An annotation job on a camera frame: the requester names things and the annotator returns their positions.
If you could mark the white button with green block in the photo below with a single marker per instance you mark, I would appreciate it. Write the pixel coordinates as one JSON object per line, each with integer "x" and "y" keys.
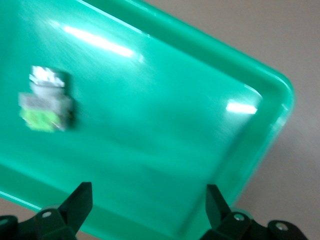
{"x": 45, "y": 105}

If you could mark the green plastic tray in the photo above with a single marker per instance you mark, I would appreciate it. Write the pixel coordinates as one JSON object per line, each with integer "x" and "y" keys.
{"x": 155, "y": 120}

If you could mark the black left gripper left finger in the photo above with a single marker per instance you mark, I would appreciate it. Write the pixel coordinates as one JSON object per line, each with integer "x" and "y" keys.
{"x": 62, "y": 220}

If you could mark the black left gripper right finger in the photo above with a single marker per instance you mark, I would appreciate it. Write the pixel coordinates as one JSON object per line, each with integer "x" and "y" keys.
{"x": 225, "y": 222}

